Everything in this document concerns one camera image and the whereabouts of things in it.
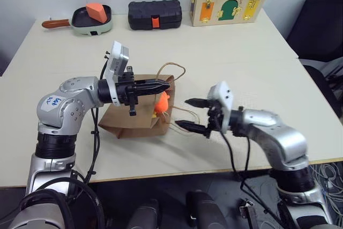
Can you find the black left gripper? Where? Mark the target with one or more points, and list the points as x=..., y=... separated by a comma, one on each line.
x=126, y=92

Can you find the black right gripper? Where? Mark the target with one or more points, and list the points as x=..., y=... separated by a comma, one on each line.
x=215, y=116

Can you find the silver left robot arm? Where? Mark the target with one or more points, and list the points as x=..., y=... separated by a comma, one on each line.
x=67, y=105

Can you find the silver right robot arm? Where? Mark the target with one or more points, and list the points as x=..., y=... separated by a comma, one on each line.
x=281, y=135

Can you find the orange plush toy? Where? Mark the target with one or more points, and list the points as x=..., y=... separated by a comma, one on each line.
x=162, y=104

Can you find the yellow plush toy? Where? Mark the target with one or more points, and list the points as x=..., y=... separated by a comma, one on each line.
x=154, y=115

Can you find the brown paper bag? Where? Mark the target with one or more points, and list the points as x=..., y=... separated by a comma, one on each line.
x=128, y=121

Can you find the black plastic tool case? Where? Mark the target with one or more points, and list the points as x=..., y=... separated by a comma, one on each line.
x=144, y=11

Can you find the orange wedge toy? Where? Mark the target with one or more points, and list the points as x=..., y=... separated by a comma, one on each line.
x=97, y=13

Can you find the dark rounded shape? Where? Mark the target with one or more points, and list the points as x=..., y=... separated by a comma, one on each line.
x=144, y=215
x=206, y=210

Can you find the black office chair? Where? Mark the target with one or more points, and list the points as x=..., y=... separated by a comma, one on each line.
x=319, y=25

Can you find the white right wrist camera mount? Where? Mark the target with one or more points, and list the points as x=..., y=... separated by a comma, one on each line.
x=223, y=95

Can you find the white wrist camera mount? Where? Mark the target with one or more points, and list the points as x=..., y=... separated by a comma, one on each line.
x=118, y=57
x=223, y=95

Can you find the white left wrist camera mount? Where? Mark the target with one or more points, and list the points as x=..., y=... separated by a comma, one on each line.
x=118, y=57

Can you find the small black bracket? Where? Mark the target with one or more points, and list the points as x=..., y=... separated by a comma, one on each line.
x=249, y=213

